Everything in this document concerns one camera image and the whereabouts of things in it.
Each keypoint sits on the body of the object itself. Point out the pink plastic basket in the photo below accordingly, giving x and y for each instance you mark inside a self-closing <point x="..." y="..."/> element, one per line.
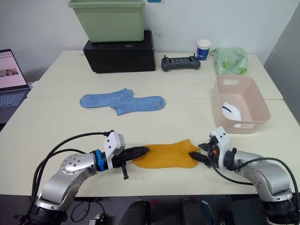
<point x="257" y="103"/>

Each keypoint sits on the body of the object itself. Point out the grey partition panel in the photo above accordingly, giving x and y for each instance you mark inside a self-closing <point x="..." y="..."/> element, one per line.
<point x="286" y="58"/>

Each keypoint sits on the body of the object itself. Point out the black rectangular box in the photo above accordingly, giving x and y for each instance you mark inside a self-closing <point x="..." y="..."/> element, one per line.
<point x="119" y="58"/>

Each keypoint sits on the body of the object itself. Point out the white sock with blue stripe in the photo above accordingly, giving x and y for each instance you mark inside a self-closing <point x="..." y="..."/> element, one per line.
<point x="237" y="117"/>
<point x="230" y="112"/>

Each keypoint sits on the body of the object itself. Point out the mustard yellow sock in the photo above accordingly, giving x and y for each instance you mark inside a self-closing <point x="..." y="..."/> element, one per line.
<point x="171" y="152"/>
<point x="143" y="164"/>

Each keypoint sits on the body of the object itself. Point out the green patterned plastic bag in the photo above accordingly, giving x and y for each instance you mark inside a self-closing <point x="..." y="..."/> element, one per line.
<point x="230" y="61"/>

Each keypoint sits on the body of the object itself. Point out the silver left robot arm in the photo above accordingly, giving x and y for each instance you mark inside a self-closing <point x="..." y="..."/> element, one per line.
<point x="68" y="171"/>

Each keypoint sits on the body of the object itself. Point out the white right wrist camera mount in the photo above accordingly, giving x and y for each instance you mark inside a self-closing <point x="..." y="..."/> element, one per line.
<point x="222" y="143"/>

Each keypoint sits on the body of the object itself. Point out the grey laptop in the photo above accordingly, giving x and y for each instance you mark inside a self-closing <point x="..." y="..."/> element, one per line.
<point x="10" y="82"/>

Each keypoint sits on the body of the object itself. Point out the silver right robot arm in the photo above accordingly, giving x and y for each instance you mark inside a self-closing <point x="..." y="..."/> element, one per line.
<point x="264" y="175"/>

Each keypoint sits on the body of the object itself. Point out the dark rounded shape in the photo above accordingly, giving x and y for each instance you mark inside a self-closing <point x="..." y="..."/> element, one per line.
<point x="193" y="212"/>
<point x="138" y="212"/>

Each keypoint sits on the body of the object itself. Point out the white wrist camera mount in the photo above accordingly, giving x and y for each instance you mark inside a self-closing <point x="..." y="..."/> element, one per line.
<point x="112" y="143"/>
<point x="222" y="143"/>

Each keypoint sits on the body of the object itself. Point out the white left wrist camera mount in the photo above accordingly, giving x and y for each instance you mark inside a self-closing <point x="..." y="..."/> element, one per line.
<point x="112" y="143"/>

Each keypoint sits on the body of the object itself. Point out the grey handheld remote controller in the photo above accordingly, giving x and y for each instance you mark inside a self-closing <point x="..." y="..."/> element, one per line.
<point x="180" y="63"/>

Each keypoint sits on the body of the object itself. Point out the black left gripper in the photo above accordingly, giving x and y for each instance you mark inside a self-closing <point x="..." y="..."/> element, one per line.
<point x="122" y="157"/>

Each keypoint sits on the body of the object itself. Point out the blue wall sticker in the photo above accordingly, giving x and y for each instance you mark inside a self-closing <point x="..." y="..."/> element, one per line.
<point x="154" y="1"/>

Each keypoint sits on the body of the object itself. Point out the blue and white paper cup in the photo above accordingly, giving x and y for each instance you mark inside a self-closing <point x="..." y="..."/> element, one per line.
<point x="203" y="51"/>

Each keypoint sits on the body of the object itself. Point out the light blue sock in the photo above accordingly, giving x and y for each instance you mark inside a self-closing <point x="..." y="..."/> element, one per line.
<point x="143" y="104"/>
<point x="100" y="99"/>

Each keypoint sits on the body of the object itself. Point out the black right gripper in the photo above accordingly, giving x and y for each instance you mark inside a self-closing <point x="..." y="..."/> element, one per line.
<point x="213" y="157"/>

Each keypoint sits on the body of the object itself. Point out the green plastic bin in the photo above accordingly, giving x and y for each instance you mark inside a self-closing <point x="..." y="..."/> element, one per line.
<point x="107" y="21"/>

